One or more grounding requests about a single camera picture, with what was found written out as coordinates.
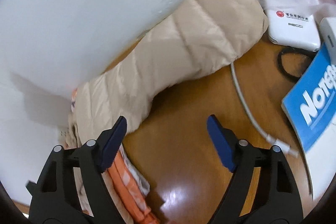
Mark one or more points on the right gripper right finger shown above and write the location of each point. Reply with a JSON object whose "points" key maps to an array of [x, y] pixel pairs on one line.
{"points": [[262, 188]]}

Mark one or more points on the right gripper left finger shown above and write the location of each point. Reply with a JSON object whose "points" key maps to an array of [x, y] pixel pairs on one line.
{"points": [[54, 195]]}

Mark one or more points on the beige puffer jacket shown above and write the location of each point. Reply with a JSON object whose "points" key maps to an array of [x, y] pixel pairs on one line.
{"points": [[165, 89]]}

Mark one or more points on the orange floral blanket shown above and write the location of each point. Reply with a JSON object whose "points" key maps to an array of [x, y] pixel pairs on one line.
{"points": [[126, 185]]}

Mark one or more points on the blue notebook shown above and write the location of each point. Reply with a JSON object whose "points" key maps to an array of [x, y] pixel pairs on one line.
{"points": [[310, 108]]}

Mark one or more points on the white power bank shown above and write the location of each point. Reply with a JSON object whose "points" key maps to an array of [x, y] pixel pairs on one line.
{"points": [[291, 26]]}

